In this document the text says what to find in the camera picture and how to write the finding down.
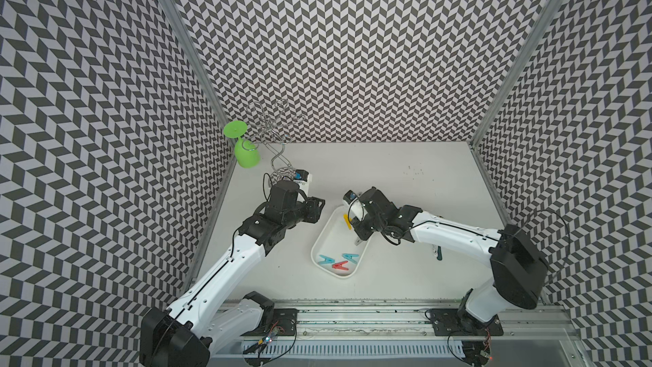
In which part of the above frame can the teal clothespin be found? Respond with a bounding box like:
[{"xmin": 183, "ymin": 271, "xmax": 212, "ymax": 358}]
[
  {"xmin": 341, "ymin": 253, "xmax": 360, "ymax": 266},
  {"xmin": 318, "ymin": 255, "xmax": 336, "ymax": 266}
]

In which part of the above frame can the white plastic storage box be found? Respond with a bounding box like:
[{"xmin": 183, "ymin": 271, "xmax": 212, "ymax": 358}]
[{"xmin": 311, "ymin": 206, "xmax": 368, "ymax": 280}]

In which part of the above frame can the red clothespin bottom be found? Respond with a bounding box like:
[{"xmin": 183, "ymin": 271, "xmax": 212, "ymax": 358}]
[{"xmin": 331, "ymin": 261, "xmax": 350, "ymax": 272}]

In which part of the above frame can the teal clothespin bottom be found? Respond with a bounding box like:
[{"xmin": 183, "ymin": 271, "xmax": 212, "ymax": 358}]
[{"xmin": 318, "ymin": 255, "xmax": 336, "ymax": 266}]

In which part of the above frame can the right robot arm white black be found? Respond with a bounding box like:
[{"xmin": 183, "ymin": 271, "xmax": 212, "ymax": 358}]
[{"xmin": 342, "ymin": 187, "xmax": 550, "ymax": 332}]

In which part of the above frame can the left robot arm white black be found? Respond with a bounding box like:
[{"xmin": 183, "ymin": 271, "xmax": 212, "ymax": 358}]
[{"xmin": 139, "ymin": 180, "xmax": 325, "ymax": 366}]

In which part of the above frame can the green plastic wine glass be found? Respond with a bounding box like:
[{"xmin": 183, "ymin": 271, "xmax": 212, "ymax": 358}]
[{"xmin": 223, "ymin": 120, "xmax": 261, "ymax": 168}]

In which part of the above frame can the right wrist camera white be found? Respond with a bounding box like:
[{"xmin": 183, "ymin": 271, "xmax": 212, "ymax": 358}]
[{"xmin": 342, "ymin": 190, "xmax": 361, "ymax": 220}]

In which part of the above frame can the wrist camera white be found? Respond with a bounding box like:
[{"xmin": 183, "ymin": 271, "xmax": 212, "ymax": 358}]
[
  {"xmin": 293, "ymin": 169, "xmax": 312, "ymax": 195},
  {"xmin": 342, "ymin": 190, "xmax": 361, "ymax": 220}
]

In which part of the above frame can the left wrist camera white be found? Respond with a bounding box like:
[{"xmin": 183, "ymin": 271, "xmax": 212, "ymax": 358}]
[{"xmin": 293, "ymin": 169, "xmax": 312, "ymax": 195}]

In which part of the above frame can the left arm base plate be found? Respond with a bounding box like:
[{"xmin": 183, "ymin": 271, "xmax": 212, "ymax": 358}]
[{"xmin": 243, "ymin": 309, "xmax": 299, "ymax": 338}]

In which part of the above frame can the aluminium rail frame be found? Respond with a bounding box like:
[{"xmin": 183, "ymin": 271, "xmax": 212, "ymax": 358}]
[{"xmin": 208, "ymin": 300, "xmax": 592, "ymax": 366}]

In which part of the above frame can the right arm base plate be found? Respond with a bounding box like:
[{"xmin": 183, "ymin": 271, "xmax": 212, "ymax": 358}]
[{"xmin": 424, "ymin": 309, "xmax": 504, "ymax": 337}]

